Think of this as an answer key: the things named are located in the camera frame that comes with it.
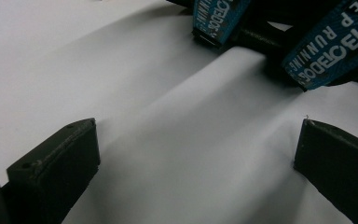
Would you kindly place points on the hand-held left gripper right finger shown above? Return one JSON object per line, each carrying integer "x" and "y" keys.
{"x": 338, "y": 168}

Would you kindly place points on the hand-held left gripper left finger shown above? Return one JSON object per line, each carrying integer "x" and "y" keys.
{"x": 52, "y": 174}

